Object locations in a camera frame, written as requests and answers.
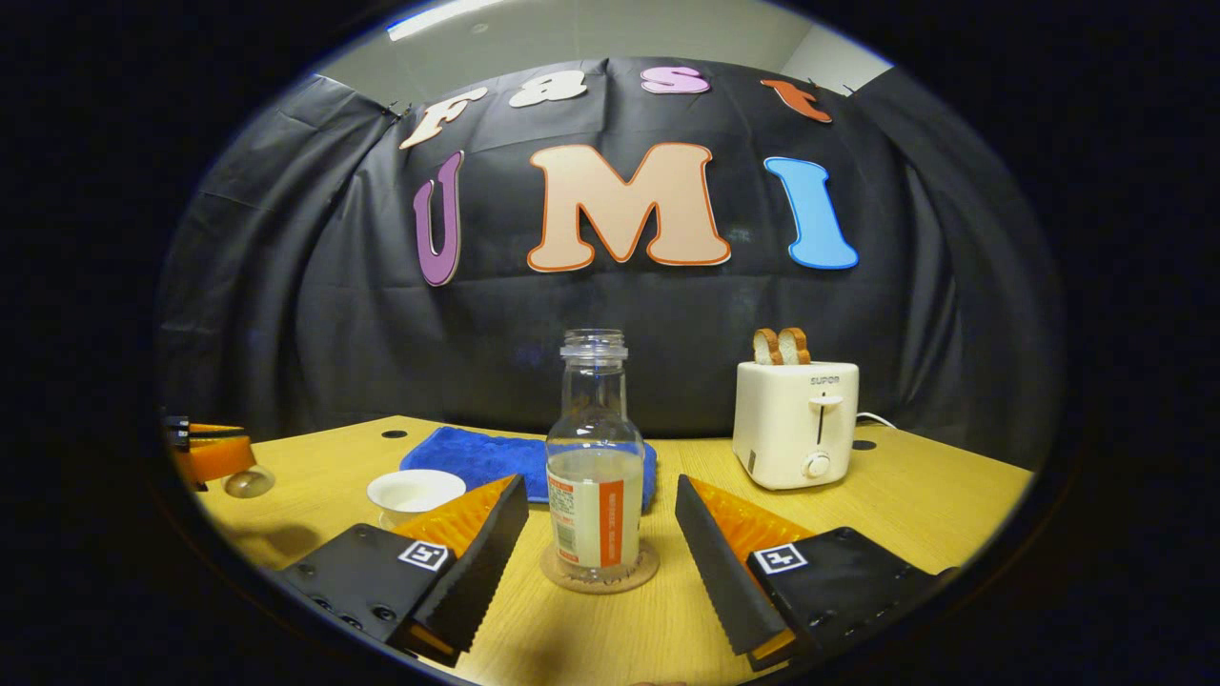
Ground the black backdrop cloth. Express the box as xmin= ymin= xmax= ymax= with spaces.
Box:
xmin=157 ymin=57 xmax=1067 ymax=473

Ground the cream ceramic teacup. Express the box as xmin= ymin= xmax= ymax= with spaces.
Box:
xmin=367 ymin=469 xmax=468 ymax=530

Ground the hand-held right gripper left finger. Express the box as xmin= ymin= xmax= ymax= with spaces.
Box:
xmin=281 ymin=474 xmax=530 ymax=668

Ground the cream white toaster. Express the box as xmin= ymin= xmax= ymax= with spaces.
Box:
xmin=732 ymin=360 xmax=861 ymax=492

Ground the blue folded towel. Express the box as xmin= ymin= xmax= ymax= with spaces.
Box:
xmin=400 ymin=426 xmax=659 ymax=511

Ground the clear glass water bottle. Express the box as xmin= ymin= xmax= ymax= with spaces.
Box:
xmin=545 ymin=329 xmax=647 ymax=584

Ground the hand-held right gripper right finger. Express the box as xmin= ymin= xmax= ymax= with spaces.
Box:
xmin=675 ymin=474 xmax=959 ymax=673

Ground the round brown printed coaster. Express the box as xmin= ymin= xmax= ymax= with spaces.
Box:
xmin=539 ymin=538 xmax=661 ymax=595

